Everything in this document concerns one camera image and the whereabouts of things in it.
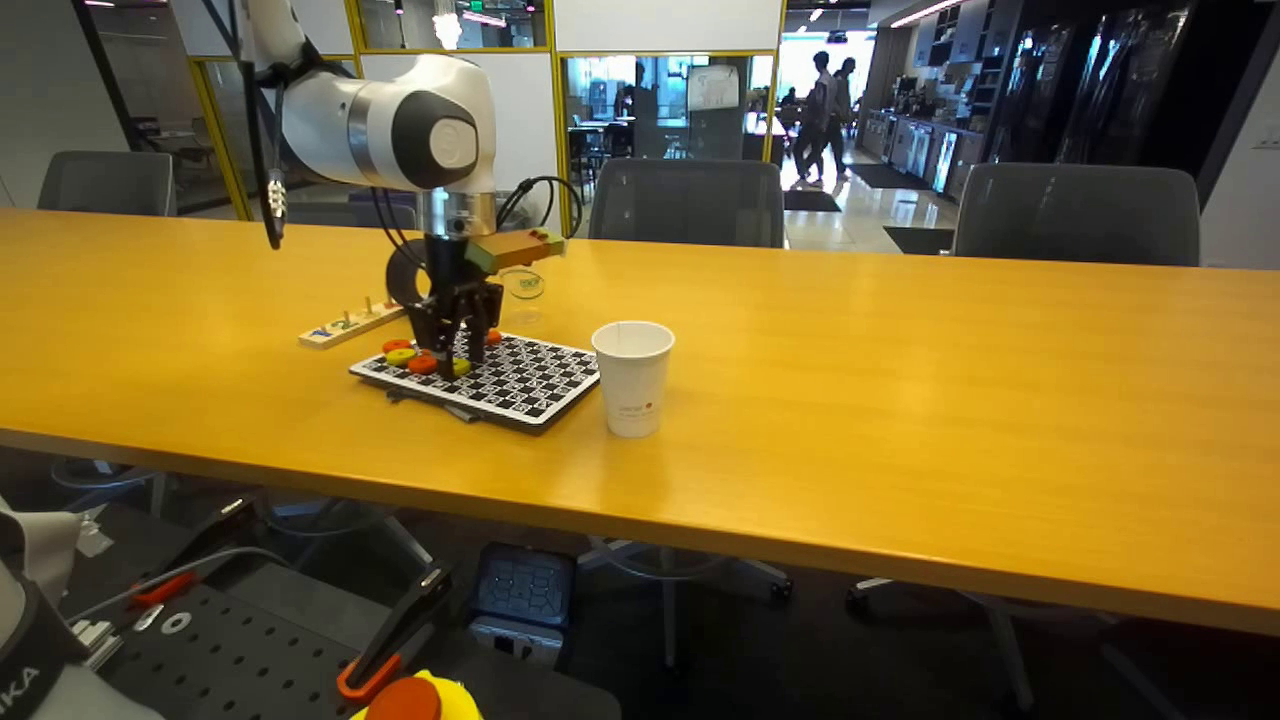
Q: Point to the wooden number puzzle board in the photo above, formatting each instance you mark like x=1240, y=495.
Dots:
x=345, y=326

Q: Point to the black glass cabinet row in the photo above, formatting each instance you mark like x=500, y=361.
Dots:
x=1105, y=83

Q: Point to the white paper cup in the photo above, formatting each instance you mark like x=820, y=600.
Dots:
x=633, y=380

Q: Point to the dark floor mat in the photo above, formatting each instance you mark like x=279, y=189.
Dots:
x=881, y=175
x=808, y=202
x=920, y=237

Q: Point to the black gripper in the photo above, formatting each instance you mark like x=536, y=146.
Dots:
x=444, y=285

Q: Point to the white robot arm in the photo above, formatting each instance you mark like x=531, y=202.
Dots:
x=345, y=124

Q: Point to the white padded cover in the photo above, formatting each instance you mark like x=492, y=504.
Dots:
x=43, y=540

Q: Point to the blue grey floor box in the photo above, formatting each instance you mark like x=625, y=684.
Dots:
x=523, y=600

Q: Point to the yellow framed partition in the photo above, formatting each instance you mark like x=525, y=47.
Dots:
x=525, y=120

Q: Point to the yellow red emergency stop button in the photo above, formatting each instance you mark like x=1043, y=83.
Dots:
x=427, y=699

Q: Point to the orange black clamp tool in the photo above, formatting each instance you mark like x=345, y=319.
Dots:
x=394, y=640

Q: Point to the person in grey shirt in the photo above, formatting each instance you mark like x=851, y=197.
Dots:
x=843, y=112

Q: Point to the black tape roll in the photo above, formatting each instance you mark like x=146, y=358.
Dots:
x=397, y=272

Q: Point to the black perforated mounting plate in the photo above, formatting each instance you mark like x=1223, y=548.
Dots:
x=252, y=654

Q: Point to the dark grey swivel chair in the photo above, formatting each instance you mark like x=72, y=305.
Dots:
x=682, y=584
x=935, y=625

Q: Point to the dark grey labelled housing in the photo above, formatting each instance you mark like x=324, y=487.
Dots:
x=32, y=666

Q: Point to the black slanted pole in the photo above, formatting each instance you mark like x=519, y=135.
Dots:
x=121, y=95

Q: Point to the clear plastic cup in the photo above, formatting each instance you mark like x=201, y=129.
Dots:
x=531, y=282

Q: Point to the black white marker board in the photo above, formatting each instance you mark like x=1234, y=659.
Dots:
x=533, y=380

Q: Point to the person in dark clothes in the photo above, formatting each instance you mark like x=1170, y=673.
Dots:
x=817, y=112

